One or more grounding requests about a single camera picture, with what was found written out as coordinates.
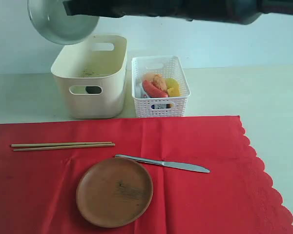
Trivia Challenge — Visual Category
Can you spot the lower wooden chopstick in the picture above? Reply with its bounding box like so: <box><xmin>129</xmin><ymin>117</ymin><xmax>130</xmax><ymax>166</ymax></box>
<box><xmin>13</xmin><ymin>143</ymin><xmax>115</xmax><ymax>152</ymax></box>

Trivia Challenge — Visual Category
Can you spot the brown wooden plate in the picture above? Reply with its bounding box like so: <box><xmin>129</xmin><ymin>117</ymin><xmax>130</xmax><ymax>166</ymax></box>
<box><xmin>76</xmin><ymin>158</ymin><xmax>153</xmax><ymax>228</ymax></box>

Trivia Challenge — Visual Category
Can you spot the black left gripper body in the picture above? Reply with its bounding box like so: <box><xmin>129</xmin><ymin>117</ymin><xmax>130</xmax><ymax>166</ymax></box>
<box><xmin>63</xmin><ymin>0</ymin><xmax>124</xmax><ymax>18</ymax></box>

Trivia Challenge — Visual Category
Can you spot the brown egg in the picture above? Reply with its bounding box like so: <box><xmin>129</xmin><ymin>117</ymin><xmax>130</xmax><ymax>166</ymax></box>
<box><xmin>142</xmin><ymin>73</ymin><xmax>155</xmax><ymax>82</ymax></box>

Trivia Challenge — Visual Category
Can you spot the orange carrot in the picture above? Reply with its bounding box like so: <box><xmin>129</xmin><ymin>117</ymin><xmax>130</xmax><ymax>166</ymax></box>
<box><xmin>142</xmin><ymin>80</ymin><xmax>168</xmax><ymax>98</ymax></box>

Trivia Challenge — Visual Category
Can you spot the red table cloth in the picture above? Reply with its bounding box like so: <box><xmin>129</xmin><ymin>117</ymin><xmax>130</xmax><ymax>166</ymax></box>
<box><xmin>0</xmin><ymin>116</ymin><xmax>293</xmax><ymax>234</ymax></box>

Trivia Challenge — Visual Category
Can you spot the yellow orange cheese block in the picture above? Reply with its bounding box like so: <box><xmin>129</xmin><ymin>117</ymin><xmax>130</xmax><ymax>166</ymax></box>
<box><xmin>165</xmin><ymin>78</ymin><xmax>181</xmax><ymax>98</ymax></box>

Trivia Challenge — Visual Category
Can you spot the blue white milk carton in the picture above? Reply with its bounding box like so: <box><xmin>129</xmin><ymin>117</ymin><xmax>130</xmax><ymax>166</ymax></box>
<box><xmin>135</xmin><ymin>82</ymin><xmax>150</xmax><ymax>98</ymax></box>

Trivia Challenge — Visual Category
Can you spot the orange fried food piece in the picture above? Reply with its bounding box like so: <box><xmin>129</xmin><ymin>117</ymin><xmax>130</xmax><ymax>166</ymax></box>
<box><xmin>152</xmin><ymin>74</ymin><xmax>167</xmax><ymax>92</ymax></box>

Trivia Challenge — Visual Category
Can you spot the upper wooden chopstick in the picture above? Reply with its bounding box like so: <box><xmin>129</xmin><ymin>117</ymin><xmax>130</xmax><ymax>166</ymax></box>
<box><xmin>10</xmin><ymin>142</ymin><xmax>112</xmax><ymax>148</ymax></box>

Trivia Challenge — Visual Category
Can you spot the cream plastic tub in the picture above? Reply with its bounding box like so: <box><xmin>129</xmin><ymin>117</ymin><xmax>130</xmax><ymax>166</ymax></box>
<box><xmin>51</xmin><ymin>35</ymin><xmax>127</xmax><ymax>119</ymax></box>

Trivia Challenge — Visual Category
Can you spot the wooden chopstick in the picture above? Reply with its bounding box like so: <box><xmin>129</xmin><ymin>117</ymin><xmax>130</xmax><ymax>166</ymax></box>
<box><xmin>13</xmin><ymin>143</ymin><xmax>115</xmax><ymax>152</ymax></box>
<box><xmin>10</xmin><ymin>142</ymin><xmax>112</xmax><ymax>148</ymax></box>

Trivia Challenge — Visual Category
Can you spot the pale green ceramic bowl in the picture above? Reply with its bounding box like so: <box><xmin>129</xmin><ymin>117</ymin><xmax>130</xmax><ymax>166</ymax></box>
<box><xmin>27</xmin><ymin>0</ymin><xmax>99</xmax><ymax>45</ymax></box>

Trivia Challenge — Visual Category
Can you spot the stainless steel cup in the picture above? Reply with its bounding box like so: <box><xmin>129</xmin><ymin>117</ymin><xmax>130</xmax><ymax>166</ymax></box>
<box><xmin>85</xmin><ymin>86</ymin><xmax>102</xmax><ymax>95</ymax></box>

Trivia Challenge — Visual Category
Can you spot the silver table knife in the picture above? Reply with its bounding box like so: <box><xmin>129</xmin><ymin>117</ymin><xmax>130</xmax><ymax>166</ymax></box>
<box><xmin>115</xmin><ymin>155</ymin><xmax>210</xmax><ymax>173</ymax></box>

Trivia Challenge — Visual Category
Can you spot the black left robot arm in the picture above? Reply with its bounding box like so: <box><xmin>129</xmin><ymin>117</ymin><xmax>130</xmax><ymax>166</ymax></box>
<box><xmin>63</xmin><ymin>0</ymin><xmax>293</xmax><ymax>25</ymax></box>

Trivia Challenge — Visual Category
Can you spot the white woven plastic basket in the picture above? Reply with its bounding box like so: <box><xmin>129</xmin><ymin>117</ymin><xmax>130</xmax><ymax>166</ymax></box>
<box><xmin>131</xmin><ymin>56</ymin><xmax>190</xmax><ymax>117</ymax></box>

